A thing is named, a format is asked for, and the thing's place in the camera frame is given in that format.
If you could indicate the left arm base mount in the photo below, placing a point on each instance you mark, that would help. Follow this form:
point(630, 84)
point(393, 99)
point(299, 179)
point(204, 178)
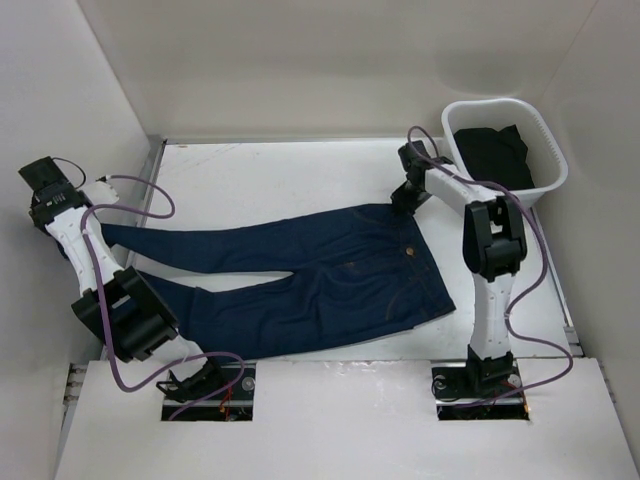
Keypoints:
point(235, 395)

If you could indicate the blue denim trousers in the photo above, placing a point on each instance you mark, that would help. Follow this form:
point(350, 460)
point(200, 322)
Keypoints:
point(346, 276)

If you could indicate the white plastic basket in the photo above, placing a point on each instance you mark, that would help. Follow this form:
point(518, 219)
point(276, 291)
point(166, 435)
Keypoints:
point(546, 162)

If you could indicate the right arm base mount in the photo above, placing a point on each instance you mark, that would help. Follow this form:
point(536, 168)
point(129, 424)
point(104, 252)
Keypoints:
point(461, 396)

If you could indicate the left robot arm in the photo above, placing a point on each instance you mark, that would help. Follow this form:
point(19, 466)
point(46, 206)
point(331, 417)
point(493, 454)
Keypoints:
point(79, 235)

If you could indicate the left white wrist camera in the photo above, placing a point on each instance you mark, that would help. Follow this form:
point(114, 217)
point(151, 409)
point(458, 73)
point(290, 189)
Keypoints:
point(100, 191)

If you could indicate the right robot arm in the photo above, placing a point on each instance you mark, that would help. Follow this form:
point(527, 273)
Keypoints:
point(493, 248)

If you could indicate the black trousers in basket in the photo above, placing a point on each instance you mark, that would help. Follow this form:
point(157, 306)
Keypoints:
point(499, 156)

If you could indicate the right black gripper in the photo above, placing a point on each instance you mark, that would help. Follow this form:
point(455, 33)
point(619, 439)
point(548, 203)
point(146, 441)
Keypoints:
point(402, 203)

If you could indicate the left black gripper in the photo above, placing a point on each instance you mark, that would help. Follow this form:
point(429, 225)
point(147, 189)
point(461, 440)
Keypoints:
point(31, 211)

